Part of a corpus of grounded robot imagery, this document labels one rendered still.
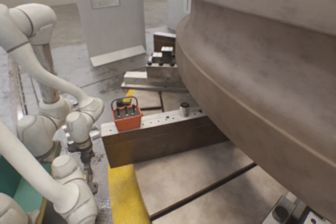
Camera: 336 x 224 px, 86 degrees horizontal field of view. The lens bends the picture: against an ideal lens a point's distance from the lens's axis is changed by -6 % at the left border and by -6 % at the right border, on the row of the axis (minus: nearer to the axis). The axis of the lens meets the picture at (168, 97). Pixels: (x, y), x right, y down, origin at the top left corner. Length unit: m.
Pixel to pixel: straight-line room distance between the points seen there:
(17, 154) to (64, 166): 0.20
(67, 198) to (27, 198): 0.54
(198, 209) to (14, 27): 1.45
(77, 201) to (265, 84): 0.93
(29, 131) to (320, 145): 1.36
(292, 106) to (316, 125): 0.12
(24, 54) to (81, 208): 0.65
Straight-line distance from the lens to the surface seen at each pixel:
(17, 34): 0.99
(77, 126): 1.05
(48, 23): 1.11
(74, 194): 0.76
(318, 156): 0.88
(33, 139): 1.27
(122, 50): 4.48
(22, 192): 1.31
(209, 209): 1.52
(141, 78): 2.56
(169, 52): 2.38
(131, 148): 1.56
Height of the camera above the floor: 1.67
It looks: 34 degrees down
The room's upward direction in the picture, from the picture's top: straight up
